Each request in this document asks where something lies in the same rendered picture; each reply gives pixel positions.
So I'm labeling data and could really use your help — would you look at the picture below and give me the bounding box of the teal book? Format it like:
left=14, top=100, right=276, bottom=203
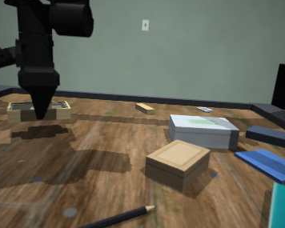
left=267, top=182, right=285, bottom=228

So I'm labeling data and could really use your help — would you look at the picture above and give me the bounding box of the light tan rectangular block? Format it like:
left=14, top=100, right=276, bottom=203
left=135, top=103, right=155, bottom=114

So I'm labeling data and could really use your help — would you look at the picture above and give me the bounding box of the small tan wooden box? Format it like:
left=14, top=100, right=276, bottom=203
left=145, top=140, right=211, bottom=192

